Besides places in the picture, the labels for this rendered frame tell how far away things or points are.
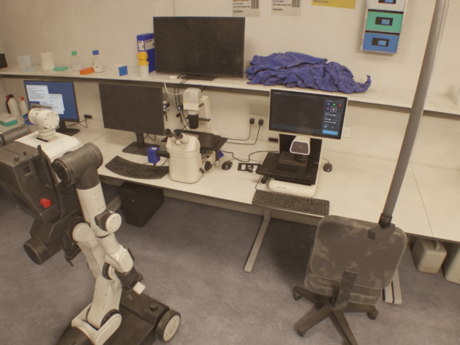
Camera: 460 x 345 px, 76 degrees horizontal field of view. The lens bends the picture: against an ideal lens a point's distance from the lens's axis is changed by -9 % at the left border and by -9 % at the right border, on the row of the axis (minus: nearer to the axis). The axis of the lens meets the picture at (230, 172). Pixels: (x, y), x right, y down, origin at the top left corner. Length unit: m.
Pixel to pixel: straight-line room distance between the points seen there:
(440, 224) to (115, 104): 2.25
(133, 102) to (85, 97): 1.07
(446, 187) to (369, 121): 0.69
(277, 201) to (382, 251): 0.66
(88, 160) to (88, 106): 2.24
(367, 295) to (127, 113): 1.95
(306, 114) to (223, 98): 0.88
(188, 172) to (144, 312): 0.89
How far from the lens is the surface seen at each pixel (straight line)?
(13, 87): 4.12
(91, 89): 3.28
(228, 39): 2.37
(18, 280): 2.88
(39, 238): 1.47
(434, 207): 2.19
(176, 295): 2.38
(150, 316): 2.05
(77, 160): 1.15
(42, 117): 1.29
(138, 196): 2.77
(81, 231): 1.50
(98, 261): 1.70
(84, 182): 1.20
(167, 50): 2.57
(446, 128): 2.60
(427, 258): 2.77
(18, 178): 1.23
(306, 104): 1.92
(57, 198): 1.33
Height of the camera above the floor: 1.84
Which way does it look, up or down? 30 degrees down
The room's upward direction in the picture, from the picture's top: straight up
